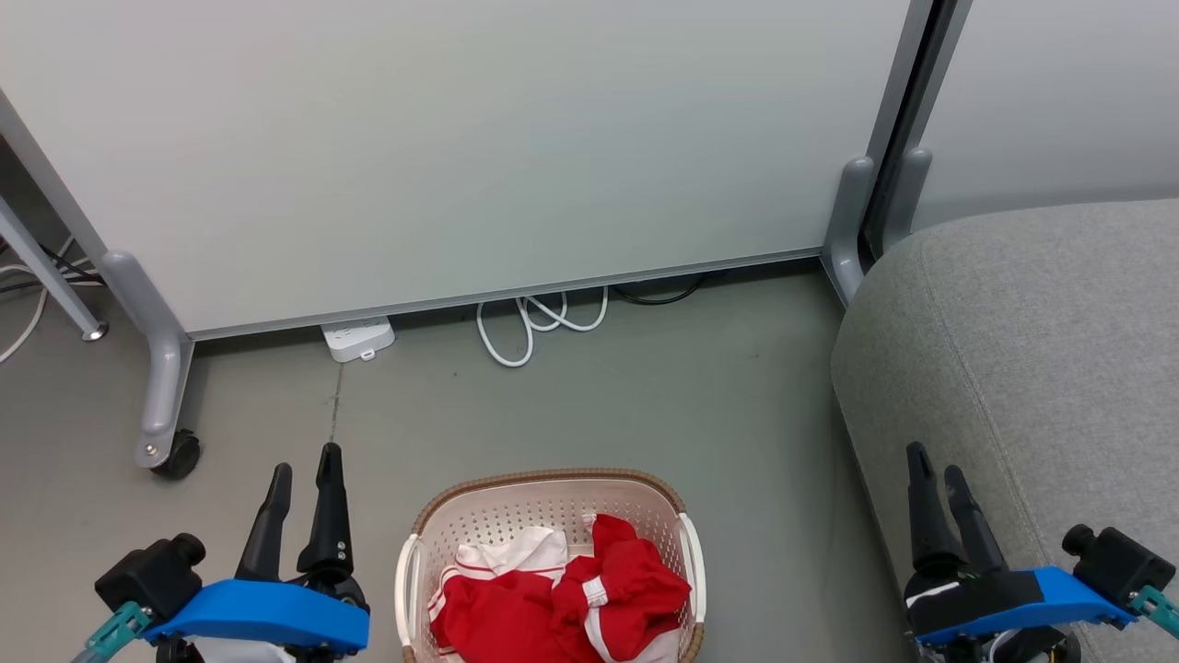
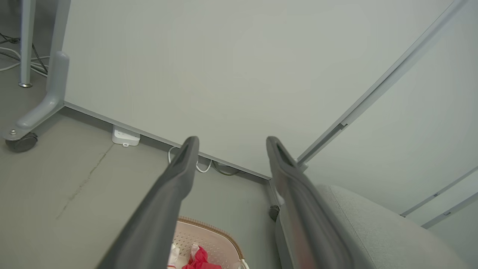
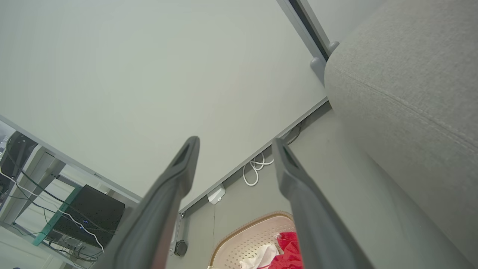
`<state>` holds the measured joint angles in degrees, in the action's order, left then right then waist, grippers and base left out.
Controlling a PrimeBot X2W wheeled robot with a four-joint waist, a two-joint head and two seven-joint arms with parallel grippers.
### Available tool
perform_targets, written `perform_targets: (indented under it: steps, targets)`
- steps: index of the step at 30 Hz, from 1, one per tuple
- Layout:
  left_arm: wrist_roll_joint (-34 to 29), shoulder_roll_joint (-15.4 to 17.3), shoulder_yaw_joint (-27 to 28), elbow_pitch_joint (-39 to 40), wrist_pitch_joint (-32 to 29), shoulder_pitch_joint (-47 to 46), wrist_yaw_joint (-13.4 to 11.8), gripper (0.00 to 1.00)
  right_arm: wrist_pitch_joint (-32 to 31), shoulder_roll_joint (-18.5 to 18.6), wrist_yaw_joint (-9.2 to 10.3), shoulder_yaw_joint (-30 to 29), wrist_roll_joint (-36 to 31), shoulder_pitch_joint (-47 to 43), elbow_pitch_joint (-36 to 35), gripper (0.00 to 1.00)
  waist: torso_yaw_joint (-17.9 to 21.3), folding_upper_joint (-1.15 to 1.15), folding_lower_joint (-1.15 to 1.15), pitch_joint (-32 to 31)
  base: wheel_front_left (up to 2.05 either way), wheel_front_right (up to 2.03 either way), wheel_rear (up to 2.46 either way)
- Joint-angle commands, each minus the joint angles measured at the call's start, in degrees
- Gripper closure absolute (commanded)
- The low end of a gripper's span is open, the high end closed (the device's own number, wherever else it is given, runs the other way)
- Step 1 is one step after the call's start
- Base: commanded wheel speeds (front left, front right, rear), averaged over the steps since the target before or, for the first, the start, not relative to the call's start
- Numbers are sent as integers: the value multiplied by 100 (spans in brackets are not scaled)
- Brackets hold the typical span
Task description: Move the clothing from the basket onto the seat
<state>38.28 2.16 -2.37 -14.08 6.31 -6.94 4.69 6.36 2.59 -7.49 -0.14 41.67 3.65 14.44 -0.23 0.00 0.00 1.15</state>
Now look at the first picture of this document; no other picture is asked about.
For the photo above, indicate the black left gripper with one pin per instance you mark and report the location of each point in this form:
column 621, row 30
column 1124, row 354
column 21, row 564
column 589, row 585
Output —
column 345, row 589

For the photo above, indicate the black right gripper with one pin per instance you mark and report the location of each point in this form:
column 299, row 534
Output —
column 976, row 594

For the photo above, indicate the red and white garment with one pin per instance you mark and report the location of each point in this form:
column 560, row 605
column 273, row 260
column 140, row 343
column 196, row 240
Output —
column 525, row 617

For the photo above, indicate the grey fabric sofa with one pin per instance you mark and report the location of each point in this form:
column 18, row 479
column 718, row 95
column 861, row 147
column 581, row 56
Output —
column 1032, row 368

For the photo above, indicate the black caster wheel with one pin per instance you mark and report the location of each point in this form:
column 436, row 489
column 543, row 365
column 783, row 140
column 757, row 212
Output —
column 181, row 456

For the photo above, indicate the white power strip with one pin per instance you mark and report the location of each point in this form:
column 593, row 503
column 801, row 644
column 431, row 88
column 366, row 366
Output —
column 359, row 336

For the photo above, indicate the long grey partition foot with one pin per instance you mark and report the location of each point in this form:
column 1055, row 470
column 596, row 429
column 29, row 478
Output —
column 164, row 368

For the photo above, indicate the beige perforated laundry basket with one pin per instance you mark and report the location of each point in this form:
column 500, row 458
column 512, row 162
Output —
column 553, row 502

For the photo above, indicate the short grey partition foot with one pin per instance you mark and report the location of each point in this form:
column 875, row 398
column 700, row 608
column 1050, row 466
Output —
column 846, row 221
column 907, row 198

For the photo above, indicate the grey metal table leg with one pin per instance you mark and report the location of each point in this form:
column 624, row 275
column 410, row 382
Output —
column 46, row 267

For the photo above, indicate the large white partition panel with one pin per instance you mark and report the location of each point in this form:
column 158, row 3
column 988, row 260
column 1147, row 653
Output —
column 461, row 138

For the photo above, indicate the narrow white partition panel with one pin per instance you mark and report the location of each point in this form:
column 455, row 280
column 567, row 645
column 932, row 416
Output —
column 1059, row 92

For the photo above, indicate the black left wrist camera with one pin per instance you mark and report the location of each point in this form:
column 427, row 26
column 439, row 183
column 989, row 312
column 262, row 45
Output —
column 147, row 575

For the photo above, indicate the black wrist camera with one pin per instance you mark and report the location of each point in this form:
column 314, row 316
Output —
column 1119, row 562
column 147, row 575

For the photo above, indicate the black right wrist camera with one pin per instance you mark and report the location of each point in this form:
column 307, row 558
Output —
column 1119, row 562

